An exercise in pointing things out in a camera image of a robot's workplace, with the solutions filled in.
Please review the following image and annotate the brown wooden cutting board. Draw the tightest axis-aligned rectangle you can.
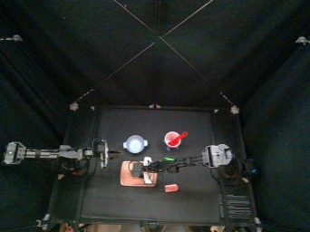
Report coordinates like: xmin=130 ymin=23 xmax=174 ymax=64
xmin=119 ymin=160 xmax=159 ymax=188

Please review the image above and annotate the small red block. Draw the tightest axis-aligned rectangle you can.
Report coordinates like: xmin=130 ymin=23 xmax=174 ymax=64
xmin=163 ymin=183 xmax=180 ymax=193

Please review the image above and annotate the red toy cup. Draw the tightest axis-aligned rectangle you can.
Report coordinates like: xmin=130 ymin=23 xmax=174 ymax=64
xmin=163 ymin=130 xmax=183 ymax=149

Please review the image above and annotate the grey frame clamp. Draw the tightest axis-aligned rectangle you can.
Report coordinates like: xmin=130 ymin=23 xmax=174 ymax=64
xmin=0 ymin=34 xmax=24 ymax=43
xmin=294 ymin=35 xmax=310 ymax=45

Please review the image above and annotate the red toy spoon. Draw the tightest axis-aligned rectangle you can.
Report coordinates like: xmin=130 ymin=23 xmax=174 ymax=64
xmin=167 ymin=130 xmax=188 ymax=146

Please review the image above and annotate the white text label sticker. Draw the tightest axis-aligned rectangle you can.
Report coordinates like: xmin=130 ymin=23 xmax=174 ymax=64
xmin=223 ymin=194 xmax=254 ymax=219

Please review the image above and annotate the pale blue toy pot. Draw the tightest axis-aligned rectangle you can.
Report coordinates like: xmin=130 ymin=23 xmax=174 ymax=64
xmin=123 ymin=134 xmax=150 ymax=155

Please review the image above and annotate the thin pale cross cord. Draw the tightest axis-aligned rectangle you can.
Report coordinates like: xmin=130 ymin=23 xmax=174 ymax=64
xmin=112 ymin=0 xmax=235 ymax=107
xmin=73 ymin=0 xmax=215 ymax=103

